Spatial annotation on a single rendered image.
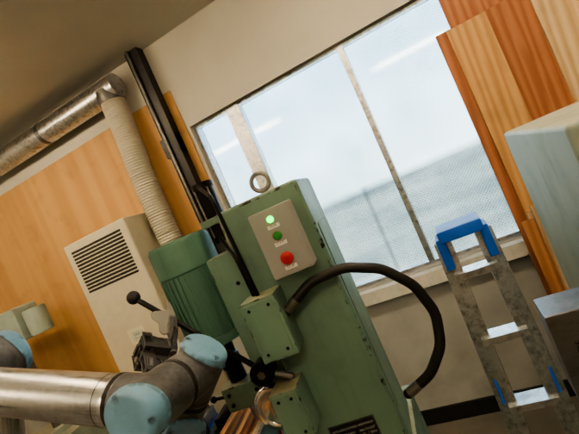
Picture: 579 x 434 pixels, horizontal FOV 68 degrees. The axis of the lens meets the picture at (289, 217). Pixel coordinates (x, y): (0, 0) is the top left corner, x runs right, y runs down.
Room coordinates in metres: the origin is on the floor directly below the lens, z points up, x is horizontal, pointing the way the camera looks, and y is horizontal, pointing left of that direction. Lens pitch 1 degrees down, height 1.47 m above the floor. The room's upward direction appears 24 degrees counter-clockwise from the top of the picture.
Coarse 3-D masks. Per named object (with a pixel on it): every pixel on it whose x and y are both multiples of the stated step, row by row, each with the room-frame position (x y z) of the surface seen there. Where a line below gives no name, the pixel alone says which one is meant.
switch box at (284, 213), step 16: (272, 208) 0.97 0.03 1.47; (288, 208) 0.96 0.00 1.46; (256, 224) 0.98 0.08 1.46; (272, 224) 0.97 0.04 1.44; (288, 224) 0.96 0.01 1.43; (272, 240) 0.97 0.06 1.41; (288, 240) 0.97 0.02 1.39; (304, 240) 0.97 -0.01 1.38; (272, 256) 0.98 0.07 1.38; (304, 256) 0.96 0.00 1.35; (272, 272) 0.98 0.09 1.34; (288, 272) 0.97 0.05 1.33
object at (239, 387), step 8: (248, 376) 1.20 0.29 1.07; (232, 384) 1.20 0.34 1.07; (240, 384) 1.17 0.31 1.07; (248, 384) 1.16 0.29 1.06; (224, 392) 1.18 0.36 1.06; (232, 392) 1.18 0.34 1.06; (240, 392) 1.17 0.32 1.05; (248, 392) 1.17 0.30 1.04; (232, 400) 1.18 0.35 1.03; (240, 400) 1.17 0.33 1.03; (248, 400) 1.17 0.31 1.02; (232, 408) 1.18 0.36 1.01; (240, 408) 1.18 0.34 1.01
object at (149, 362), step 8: (144, 336) 0.98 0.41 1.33; (152, 336) 0.99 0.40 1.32; (144, 344) 0.96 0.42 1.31; (152, 344) 0.96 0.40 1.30; (160, 344) 0.97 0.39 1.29; (168, 344) 0.99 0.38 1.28; (176, 344) 0.99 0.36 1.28; (136, 352) 0.98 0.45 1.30; (144, 352) 0.95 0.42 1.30; (152, 352) 0.96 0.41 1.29; (160, 352) 0.97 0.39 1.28; (168, 352) 0.98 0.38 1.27; (176, 352) 0.99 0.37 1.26; (136, 360) 0.96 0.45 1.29; (144, 360) 0.93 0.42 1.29; (152, 360) 0.94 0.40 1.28; (160, 360) 0.96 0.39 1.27; (136, 368) 0.96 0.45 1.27; (144, 368) 0.93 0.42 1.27; (152, 368) 0.91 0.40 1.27
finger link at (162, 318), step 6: (168, 306) 1.07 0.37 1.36; (156, 312) 1.03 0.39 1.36; (162, 312) 1.04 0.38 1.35; (168, 312) 1.05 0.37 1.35; (174, 312) 1.06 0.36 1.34; (156, 318) 1.03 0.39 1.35; (162, 318) 1.03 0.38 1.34; (168, 318) 1.04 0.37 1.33; (162, 324) 1.03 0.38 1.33; (168, 324) 1.03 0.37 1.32; (162, 330) 1.02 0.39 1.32; (168, 330) 1.02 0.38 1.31
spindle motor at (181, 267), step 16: (176, 240) 1.13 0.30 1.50; (192, 240) 1.14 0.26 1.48; (208, 240) 1.18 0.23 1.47; (160, 256) 1.13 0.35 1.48; (176, 256) 1.12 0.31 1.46; (192, 256) 1.13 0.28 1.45; (208, 256) 1.16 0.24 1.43; (160, 272) 1.14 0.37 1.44; (176, 272) 1.12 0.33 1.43; (192, 272) 1.13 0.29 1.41; (208, 272) 1.15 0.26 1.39; (176, 288) 1.13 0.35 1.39; (192, 288) 1.12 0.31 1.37; (208, 288) 1.13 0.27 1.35; (176, 304) 1.15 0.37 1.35; (192, 304) 1.12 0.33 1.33; (208, 304) 1.12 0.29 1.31; (224, 304) 1.15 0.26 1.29; (192, 320) 1.13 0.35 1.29; (208, 320) 1.12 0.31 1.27; (224, 320) 1.14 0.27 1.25; (224, 336) 1.13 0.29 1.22
